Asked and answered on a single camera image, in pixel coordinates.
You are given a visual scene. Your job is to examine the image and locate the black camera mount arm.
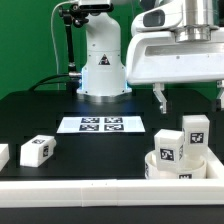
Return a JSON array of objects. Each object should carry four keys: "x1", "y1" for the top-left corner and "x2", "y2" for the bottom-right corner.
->
[{"x1": 58, "y1": 2, "x2": 111, "y2": 95}]

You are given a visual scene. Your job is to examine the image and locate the white front fence bar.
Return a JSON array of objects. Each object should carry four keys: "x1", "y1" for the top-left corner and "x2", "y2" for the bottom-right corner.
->
[{"x1": 0, "y1": 179, "x2": 224, "y2": 208}]

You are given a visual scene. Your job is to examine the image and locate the paper sheet with markers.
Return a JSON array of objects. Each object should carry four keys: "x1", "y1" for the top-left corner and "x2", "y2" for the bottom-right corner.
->
[{"x1": 57, "y1": 116, "x2": 145, "y2": 134}]

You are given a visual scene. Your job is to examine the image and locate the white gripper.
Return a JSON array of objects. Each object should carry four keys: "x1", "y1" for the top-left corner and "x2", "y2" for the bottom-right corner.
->
[{"x1": 126, "y1": 28, "x2": 224, "y2": 114}]

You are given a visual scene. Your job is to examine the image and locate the white round stool seat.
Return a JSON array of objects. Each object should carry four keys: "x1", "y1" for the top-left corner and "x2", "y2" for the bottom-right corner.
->
[{"x1": 145, "y1": 151, "x2": 207, "y2": 179}]

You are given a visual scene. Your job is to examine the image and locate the white left fence bar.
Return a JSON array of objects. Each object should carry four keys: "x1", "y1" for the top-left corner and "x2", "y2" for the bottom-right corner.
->
[{"x1": 0, "y1": 144, "x2": 10, "y2": 171}]

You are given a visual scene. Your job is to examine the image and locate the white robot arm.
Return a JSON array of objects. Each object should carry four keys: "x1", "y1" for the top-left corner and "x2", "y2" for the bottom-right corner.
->
[{"x1": 78, "y1": 0, "x2": 224, "y2": 112}]

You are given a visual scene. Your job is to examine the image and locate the black cables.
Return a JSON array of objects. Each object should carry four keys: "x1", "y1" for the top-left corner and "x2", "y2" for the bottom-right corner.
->
[{"x1": 28, "y1": 73, "x2": 72, "y2": 92}]

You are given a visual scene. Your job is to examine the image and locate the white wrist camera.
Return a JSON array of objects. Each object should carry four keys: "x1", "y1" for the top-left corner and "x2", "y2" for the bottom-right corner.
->
[{"x1": 131, "y1": 9, "x2": 182, "y2": 36}]

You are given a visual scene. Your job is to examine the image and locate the white cable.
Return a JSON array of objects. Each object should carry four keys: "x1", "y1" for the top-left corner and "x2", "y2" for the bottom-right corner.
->
[{"x1": 50, "y1": 0, "x2": 80, "y2": 92}]

